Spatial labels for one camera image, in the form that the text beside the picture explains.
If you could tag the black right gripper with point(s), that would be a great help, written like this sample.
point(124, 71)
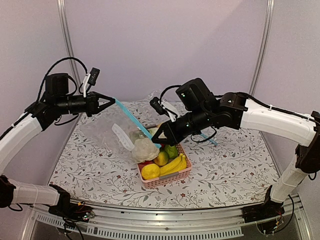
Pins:
point(163, 128)

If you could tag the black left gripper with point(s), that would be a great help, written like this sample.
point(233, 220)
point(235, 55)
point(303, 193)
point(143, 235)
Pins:
point(92, 102)

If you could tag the white toy cauliflower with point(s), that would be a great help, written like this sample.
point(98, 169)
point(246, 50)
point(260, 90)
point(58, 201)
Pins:
point(144, 150)

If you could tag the clear zip top bag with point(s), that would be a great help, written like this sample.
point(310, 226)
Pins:
point(116, 129)

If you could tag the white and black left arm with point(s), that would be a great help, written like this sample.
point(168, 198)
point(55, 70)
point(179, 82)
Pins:
point(56, 101)

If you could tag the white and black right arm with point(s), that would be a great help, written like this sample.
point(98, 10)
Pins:
point(239, 110)

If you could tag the crumpled clear plastic bag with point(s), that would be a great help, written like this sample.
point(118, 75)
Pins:
point(168, 96)

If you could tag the green toy pear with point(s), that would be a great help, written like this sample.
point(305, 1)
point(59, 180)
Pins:
point(171, 151)

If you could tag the yellow green toy mango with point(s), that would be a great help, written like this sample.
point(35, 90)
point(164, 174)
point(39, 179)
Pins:
point(162, 159)

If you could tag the yellow toy banana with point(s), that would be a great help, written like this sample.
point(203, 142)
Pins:
point(176, 165)

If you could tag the red toy fruit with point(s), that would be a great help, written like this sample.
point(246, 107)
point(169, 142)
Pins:
point(148, 162)

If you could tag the yellow toy lemon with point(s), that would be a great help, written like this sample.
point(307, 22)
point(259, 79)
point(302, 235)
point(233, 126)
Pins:
point(150, 171)

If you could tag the pink perforated plastic basket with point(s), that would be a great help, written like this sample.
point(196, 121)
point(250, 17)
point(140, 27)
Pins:
point(167, 178)

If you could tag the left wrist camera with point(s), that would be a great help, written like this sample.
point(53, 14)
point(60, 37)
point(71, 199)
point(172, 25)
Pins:
point(94, 73)

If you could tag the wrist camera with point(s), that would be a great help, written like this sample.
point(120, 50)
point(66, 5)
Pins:
point(94, 73)
point(154, 103)

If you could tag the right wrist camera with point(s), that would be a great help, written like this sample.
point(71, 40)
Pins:
point(154, 103)

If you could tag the aluminium left corner post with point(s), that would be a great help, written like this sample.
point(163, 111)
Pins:
point(62, 13)

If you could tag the aluminium corner post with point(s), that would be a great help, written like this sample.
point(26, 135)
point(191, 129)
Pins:
point(62, 13)
point(263, 45)

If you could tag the aluminium front frame rail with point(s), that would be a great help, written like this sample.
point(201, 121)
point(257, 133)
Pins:
point(117, 222)

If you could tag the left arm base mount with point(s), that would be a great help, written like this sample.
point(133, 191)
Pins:
point(68, 210)

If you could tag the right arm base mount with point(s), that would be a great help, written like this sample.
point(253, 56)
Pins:
point(267, 209)

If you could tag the aluminium right corner post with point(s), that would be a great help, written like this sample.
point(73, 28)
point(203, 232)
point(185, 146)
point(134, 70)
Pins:
point(263, 45)

